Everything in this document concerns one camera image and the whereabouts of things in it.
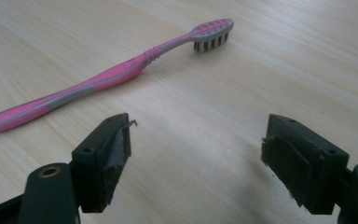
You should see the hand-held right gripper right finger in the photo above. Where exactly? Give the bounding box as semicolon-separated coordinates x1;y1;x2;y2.
260;113;351;217

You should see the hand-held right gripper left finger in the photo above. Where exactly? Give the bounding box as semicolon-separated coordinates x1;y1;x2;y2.
70;112;138;215

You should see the pink and grey toothbrush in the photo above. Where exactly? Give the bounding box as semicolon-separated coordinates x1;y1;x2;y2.
0;18;235;135

